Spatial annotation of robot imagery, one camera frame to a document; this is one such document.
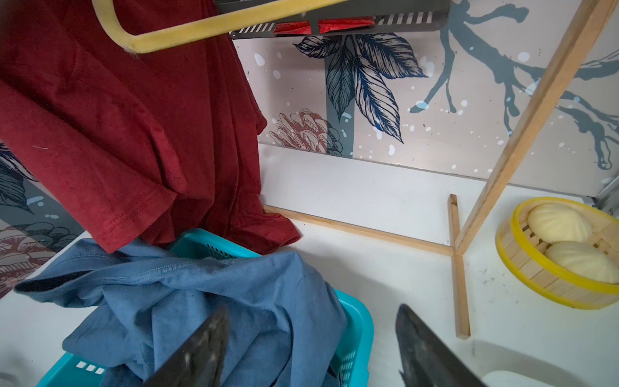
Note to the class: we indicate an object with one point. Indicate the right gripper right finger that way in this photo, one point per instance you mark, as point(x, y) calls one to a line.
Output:
point(426, 360)

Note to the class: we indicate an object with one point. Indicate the wooden clothes rack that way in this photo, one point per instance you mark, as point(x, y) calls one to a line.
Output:
point(581, 35)

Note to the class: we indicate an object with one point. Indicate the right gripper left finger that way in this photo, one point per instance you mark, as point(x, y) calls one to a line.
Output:
point(199, 361)

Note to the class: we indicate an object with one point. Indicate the black wall basket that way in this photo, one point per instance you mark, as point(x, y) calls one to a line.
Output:
point(355, 17)

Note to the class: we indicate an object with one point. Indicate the slate blue t-shirt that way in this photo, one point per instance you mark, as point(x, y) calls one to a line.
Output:
point(286, 322)

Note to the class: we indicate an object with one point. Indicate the teal plastic basket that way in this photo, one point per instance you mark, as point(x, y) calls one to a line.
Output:
point(350, 362)

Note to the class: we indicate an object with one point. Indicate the dark red t-shirt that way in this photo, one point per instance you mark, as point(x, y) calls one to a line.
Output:
point(134, 147)

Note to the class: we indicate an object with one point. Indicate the yellow plastic hanger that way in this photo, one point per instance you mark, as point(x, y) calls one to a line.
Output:
point(202, 29)

